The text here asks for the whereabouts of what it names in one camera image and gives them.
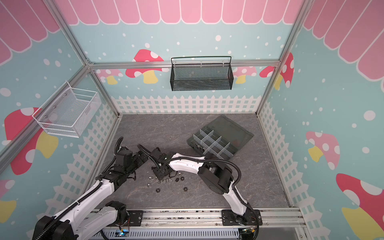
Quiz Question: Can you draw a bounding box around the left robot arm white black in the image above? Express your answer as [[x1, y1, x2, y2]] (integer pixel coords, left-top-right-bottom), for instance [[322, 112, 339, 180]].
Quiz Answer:
[[33, 147, 148, 240]]

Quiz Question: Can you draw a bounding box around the white slotted cable duct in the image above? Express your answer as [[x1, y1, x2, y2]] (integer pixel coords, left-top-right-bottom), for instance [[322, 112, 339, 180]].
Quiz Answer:
[[103, 228, 240, 240]]

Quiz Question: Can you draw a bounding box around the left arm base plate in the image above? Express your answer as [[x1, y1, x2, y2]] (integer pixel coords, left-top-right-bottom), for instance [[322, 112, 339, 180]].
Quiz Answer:
[[117, 210, 144, 227]]

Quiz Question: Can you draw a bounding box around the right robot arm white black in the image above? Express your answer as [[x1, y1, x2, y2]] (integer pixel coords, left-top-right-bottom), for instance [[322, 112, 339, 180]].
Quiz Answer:
[[149, 148, 263, 226]]

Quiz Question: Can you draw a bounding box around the black wire mesh basket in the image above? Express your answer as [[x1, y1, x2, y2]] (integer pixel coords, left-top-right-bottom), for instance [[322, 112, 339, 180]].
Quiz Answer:
[[170, 56, 234, 91]]

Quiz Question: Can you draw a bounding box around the white wire mesh basket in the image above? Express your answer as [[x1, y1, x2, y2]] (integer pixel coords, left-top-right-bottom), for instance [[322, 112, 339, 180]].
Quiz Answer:
[[32, 82, 102, 138]]

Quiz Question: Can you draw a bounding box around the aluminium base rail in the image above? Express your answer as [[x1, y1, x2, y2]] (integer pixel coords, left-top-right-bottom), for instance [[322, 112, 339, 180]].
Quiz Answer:
[[137, 208, 306, 229]]

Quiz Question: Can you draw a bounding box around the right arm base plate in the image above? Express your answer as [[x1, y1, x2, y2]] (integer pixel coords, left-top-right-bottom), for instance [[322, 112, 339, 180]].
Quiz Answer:
[[221, 209, 263, 226]]

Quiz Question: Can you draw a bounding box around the dark green compartment organizer box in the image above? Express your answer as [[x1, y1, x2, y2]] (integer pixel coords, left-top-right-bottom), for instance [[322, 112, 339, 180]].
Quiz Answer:
[[187, 115, 254, 161]]

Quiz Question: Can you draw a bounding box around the silver washers cluster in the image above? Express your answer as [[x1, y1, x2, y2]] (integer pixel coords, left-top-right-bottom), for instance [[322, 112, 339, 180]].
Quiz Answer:
[[146, 176, 173, 188]]

